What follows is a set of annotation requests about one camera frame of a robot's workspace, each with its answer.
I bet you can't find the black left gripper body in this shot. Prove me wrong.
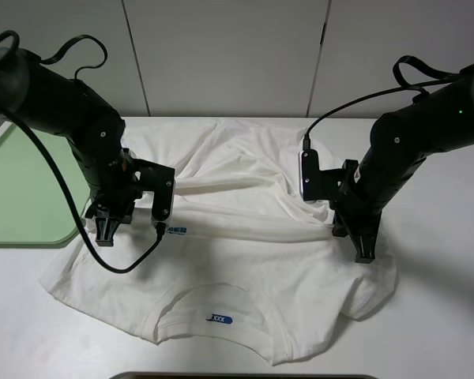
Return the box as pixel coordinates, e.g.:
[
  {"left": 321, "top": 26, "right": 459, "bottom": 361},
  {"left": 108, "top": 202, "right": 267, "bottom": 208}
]
[{"left": 85, "top": 148, "right": 142, "bottom": 223}]

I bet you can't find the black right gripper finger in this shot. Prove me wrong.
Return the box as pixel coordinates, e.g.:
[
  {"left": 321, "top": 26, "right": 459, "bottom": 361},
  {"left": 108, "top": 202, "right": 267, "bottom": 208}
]
[{"left": 349, "top": 233, "right": 376, "bottom": 264}]

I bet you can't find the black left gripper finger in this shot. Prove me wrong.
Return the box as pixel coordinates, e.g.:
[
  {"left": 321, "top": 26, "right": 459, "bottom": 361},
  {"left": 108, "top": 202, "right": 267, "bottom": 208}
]
[{"left": 95, "top": 217, "right": 119, "bottom": 246}]

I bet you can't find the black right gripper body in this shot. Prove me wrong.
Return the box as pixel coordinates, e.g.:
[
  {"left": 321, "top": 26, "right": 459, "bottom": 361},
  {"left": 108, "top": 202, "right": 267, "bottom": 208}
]
[{"left": 331, "top": 159, "right": 381, "bottom": 237}]

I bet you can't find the white short sleeve t-shirt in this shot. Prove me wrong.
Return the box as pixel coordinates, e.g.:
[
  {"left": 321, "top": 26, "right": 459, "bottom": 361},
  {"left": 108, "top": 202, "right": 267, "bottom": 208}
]
[{"left": 40, "top": 118, "right": 396, "bottom": 365}]

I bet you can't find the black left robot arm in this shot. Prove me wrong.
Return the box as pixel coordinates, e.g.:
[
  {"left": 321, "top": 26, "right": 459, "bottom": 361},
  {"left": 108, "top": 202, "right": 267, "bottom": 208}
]
[{"left": 0, "top": 47, "right": 137, "bottom": 246}]

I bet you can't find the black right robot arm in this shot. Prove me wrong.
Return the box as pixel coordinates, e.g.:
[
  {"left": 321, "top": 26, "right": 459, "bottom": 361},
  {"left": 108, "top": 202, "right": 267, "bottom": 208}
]
[{"left": 332, "top": 67, "right": 474, "bottom": 264}]

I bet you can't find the green plastic tray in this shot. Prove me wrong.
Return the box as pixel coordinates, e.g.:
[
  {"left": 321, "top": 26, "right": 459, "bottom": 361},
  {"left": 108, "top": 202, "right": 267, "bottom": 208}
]
[{"left": 0, "top": 122, "right": 77, "bottom": 247}]

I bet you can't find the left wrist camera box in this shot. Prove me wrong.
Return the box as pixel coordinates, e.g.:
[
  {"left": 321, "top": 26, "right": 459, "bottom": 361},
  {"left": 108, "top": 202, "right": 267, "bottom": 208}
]
[{"left": 134, "top": 159, "right": 175, "bottom": 226}]

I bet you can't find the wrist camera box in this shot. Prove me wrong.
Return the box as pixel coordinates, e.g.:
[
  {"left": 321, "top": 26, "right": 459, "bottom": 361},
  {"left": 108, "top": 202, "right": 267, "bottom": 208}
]
[
  {"left": 134, "top": 159, "right": 175, "bottom": 226},
  {"left": 299, "top": 149, "right": 345, "bottom": 204}
]

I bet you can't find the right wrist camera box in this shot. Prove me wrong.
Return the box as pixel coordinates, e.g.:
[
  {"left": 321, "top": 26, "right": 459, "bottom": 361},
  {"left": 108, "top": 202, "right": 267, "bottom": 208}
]
[{"left": 299, "top": 149, "right": 345, "bottom": 204}]

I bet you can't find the black left camera cable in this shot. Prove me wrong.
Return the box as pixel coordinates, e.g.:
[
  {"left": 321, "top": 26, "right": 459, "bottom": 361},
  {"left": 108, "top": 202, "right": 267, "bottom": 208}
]
[{"left": 0, "top": 32, "right": 167, "bottom": 274}]

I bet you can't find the black camera cable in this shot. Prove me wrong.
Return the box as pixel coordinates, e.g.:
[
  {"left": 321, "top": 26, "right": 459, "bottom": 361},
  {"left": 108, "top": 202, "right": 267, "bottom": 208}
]
[
  {"left": 302, "top": 55, "right": 471, "bottom": 152},
  {"left": 0, "top": 32, "right": 167, "bottom": 274}
]

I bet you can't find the black right camera cable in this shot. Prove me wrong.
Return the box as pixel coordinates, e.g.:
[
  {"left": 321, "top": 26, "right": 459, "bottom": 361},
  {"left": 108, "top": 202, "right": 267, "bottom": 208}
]
[{"left": 302, "top": 55, "right": 471, "bottom": 152}]

